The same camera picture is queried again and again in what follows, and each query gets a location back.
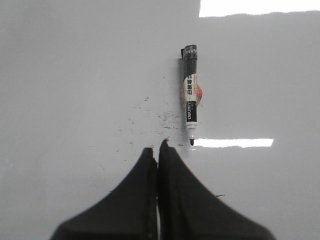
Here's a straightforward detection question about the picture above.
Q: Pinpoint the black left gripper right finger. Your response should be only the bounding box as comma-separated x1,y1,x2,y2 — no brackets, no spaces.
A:
158,140,275,240

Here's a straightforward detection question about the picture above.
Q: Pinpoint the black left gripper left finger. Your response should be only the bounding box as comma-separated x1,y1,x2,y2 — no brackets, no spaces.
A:
51,147,158,240

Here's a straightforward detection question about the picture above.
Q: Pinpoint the black whiteboard marker pen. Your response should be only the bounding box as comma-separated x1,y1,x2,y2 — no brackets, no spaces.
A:
181,44,203,146

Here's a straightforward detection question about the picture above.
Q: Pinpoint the white whiteboard with aluminium frame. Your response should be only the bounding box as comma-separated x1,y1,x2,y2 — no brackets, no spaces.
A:
0,0,320,240

